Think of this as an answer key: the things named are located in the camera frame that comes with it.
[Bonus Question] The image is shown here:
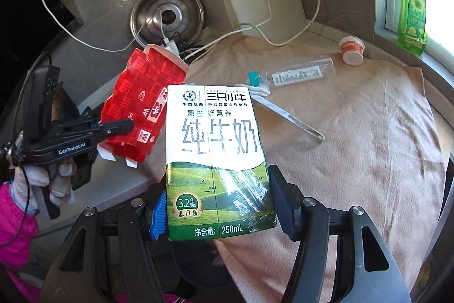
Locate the clear plastic bottle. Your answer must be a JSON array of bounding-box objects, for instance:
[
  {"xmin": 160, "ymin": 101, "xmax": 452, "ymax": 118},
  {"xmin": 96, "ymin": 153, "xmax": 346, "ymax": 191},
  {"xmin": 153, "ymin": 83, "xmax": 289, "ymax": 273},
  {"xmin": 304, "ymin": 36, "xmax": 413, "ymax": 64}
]
[{"xmin": 247, "ymin": 55, "xmax": 335, "ymax": 88}]

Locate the red drink carton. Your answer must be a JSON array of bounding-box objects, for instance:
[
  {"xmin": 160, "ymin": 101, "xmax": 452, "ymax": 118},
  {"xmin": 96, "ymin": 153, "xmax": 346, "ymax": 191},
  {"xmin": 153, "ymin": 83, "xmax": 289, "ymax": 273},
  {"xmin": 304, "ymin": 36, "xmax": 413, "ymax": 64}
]
[{"xmin": 97, "ymin": 45, "xmax": 190, "ymax": 169}]

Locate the black wok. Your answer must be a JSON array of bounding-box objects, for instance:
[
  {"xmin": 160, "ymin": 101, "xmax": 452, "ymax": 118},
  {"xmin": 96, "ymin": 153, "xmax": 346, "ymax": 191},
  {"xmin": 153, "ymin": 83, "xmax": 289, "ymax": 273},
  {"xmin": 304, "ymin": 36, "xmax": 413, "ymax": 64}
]
[{"xmin": 51, "ymin": 83, "xmax": 84, "ymax": 122}]

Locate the person's left forearm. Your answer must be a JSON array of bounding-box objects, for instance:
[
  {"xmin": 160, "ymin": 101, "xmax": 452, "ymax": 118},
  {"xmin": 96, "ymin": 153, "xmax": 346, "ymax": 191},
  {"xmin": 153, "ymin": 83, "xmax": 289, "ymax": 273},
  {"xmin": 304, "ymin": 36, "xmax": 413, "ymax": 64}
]
[{"xmin": 0, "ymin": 182, "xmax": 40, "ymax": 270}]

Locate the person's left hand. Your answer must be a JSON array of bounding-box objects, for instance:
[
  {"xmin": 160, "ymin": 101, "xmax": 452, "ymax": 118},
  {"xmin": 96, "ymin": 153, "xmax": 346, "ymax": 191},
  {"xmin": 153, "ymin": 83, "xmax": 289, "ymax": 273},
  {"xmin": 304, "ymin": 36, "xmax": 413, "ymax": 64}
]
[{"xmin": 10, "ymin": 161, "xmax": 77, "ymax": 215}]

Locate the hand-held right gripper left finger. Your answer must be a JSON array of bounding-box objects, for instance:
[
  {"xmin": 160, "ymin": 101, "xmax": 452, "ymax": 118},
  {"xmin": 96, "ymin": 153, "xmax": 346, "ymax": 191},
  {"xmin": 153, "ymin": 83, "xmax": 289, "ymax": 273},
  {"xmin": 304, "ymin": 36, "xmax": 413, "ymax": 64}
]
[{"xmin": 48, "ymin": 187, "xmax": 169, "ymax": 303}]

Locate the beige towel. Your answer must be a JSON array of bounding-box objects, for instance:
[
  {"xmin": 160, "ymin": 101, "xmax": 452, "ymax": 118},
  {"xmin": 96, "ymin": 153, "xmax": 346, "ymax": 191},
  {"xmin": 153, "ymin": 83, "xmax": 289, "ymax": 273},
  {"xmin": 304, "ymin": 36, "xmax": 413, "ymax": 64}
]
[{"xmin": 184, "ymin": 37, "xmax": 447, "ymax": 303}]

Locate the green white milk carton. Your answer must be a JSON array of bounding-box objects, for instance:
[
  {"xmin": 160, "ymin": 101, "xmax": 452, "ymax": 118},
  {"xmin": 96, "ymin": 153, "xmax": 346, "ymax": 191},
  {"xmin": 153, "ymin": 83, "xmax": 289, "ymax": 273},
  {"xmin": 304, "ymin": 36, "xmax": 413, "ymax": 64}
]
[{"xmin": 165, "ymin": 85, "xmax": 278, "ymax": 241}]

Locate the green dish soap bottle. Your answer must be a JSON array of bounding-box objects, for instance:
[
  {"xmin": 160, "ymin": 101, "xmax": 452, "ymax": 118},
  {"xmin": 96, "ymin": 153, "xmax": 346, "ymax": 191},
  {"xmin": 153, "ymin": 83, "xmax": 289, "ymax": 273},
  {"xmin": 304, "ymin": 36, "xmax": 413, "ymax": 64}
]
[{"xmin": 397, "ymin": 0, "xmax": 428, "ymax": 56}]

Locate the small orange white cup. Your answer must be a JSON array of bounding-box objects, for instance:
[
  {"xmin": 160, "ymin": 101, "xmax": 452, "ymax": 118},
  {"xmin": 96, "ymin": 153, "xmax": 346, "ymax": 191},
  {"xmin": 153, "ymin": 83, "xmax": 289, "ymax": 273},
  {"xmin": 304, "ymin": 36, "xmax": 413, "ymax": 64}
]
[{"xmin": 339, "ymin": 36, "xmax": 366, "ymax": 66}]

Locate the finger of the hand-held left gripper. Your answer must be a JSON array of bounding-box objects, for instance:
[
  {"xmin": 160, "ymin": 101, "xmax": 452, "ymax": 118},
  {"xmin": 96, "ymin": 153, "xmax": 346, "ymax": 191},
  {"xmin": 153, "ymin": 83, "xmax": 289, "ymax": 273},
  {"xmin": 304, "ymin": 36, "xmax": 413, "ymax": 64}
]
[
  {"xmin": 92, "ymin": 118, "xmax": 136, "ymax": 145},
  {"xmin": 81, "ymin": 106, "xmax": 104, "ymax": 124}
]

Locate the white power strip with chargers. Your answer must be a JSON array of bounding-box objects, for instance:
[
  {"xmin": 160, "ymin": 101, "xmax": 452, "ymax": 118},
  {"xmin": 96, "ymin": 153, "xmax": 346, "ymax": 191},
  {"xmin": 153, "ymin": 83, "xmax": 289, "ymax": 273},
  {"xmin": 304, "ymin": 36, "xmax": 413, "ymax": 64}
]
[{"xmin": 162, "ymin": 37, "xmax": 194, "ymax": 59}]

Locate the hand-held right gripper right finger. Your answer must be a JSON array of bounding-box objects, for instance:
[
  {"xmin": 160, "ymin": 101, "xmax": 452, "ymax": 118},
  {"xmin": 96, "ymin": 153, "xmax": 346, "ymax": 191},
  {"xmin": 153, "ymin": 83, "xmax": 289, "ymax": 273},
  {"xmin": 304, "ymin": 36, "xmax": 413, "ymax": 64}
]
[{"xmin": 268, "ymin": 164, "xmax": 414, "ymax": 303}]

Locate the clear plastic straw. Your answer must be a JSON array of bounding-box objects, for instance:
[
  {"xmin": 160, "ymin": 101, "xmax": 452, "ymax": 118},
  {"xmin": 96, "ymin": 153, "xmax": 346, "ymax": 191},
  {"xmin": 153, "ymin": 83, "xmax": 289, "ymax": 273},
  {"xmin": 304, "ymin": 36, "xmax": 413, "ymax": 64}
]
[{"xmin": 253, "ymin": 94, "xmax": 326, "ymax": 141}]

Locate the steel pot lid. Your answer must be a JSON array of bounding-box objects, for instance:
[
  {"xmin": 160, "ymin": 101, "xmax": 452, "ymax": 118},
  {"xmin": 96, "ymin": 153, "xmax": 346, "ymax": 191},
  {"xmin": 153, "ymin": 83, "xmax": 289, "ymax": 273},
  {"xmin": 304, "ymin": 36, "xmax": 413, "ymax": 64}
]
[{"xmin": 130, "ymin": 0, "xmax": 205, "ymax": 48}]

